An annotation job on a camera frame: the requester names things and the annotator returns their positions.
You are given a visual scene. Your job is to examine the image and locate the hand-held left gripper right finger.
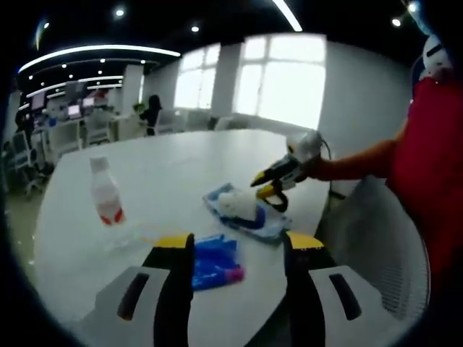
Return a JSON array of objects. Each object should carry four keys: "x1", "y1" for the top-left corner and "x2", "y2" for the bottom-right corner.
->
[{"x1": 283, "y1": 231, "x2": 399, "y2": 347}]

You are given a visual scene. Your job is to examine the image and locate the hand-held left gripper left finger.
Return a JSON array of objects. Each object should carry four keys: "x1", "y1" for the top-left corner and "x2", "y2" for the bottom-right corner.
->
[{"x1": 82, "y1": 233, "x2": 197, "y2": 347}]

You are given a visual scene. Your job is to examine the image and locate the black cable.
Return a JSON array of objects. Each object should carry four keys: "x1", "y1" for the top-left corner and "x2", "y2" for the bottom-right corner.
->
[{"x1": 266, "y1": 180, "x2": 290, "y2": 213}]

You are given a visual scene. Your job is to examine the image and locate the blue pad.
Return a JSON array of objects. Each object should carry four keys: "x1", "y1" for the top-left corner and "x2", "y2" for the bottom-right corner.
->
[{"x1": 202, "y1": 182, "x2": 292, "y2": 245}]

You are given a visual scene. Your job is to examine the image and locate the blue and pink packet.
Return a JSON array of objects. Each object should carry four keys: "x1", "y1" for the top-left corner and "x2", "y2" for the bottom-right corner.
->
[{"x1": 191, "y1": 233, "x2": 247, "y2": 292}]

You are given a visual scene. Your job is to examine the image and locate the clear plastic bottle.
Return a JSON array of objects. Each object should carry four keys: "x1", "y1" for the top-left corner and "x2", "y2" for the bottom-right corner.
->
[{"x1": 89, "y1": 155, "x2": 145, "y2": 252}]

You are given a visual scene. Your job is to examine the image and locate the large bright window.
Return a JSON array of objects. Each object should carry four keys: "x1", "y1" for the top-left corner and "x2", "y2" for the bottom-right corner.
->
[{"x1": 173, "y1": 34, "x2": 326, "y2": 131}]

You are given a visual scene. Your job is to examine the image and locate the row of white chairs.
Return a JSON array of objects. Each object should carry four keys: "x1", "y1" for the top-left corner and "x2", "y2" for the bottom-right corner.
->
[{"x1": 155, "y1": 108, "x2": 250, "y2": 135}]

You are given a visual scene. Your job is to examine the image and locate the white mesh chair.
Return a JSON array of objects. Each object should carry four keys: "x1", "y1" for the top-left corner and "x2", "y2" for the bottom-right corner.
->
[{"x1": 318, "y1": 176, "x2": 432, "y2": 347}]

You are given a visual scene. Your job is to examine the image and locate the white table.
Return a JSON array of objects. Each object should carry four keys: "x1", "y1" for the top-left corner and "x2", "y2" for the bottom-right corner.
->
[{"x1": 34, "y1": 128, "x2": 348, "y2": 347}]

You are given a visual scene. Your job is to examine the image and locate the white chest device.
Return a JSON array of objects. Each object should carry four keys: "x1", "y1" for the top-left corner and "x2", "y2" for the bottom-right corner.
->
[{"x1": 420, "y1": 34, "x2": 454, "y2": 80}]

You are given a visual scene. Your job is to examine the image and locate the row of office workstations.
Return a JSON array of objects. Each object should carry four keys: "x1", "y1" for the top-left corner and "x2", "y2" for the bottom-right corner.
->
[{"x1": 14, "y1": 81, "x2": 120, "y2": 153}]

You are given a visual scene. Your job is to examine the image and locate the curved ceiling light strip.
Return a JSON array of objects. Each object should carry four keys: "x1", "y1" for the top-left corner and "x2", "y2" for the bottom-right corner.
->
[{"x1": 17, "y1": 45, "x2": 182, "y2": 73}]

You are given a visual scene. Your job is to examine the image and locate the thin right gripper cable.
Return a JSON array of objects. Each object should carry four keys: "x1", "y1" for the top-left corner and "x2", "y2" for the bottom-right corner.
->
[{"x1": 320, "y1": 138, "x2": 344, "y2": 200}]

